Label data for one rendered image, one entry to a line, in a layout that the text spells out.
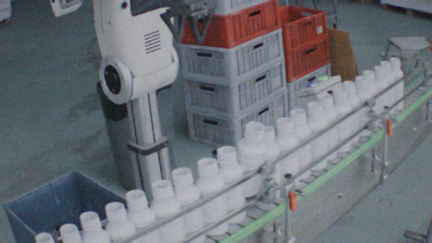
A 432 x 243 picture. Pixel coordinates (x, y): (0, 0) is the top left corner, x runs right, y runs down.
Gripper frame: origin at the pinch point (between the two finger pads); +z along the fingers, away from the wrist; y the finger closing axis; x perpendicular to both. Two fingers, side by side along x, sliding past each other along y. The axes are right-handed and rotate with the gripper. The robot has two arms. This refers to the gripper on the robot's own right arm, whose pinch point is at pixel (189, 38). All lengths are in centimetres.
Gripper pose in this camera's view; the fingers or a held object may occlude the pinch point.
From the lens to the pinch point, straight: 135.0
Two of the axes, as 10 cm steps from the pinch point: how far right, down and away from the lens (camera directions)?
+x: 6.7, -3.4, 6.6
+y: 7.4, 1.8, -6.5
